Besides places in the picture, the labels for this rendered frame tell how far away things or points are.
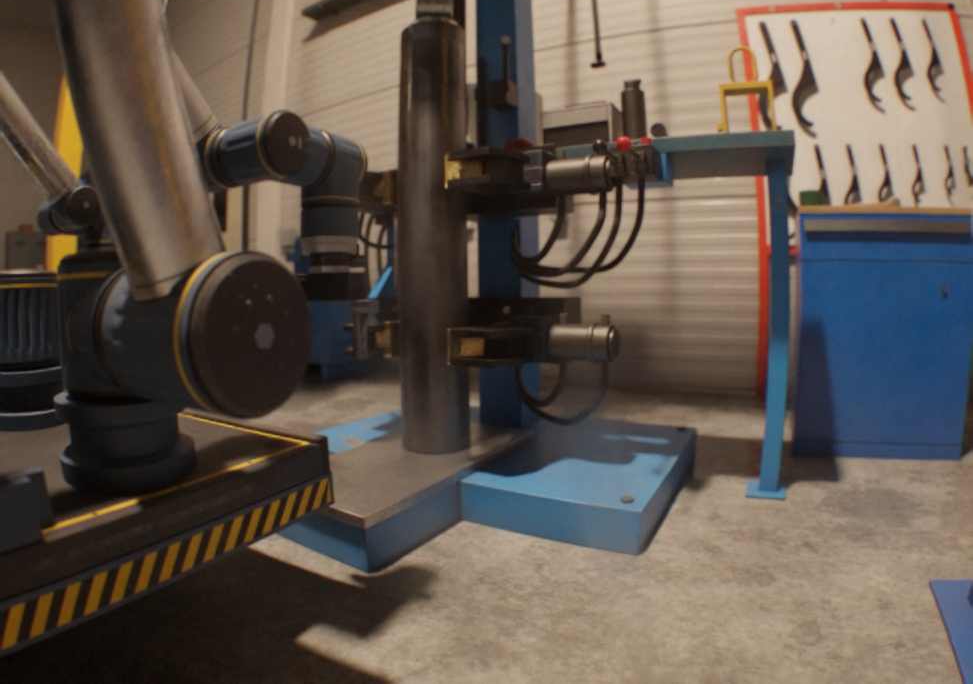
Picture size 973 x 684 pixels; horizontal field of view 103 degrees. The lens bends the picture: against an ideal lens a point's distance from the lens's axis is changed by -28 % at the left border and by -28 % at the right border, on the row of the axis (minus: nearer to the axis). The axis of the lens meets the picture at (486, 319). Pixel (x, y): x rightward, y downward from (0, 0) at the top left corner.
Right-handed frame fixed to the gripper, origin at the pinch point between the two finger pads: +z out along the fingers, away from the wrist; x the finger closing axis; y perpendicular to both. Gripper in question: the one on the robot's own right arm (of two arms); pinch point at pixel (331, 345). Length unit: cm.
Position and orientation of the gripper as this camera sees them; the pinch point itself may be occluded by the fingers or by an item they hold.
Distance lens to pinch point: 101.2
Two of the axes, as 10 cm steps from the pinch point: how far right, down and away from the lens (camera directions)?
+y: -4.0, 0.6, -9.1
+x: 9.2, 0.1, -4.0
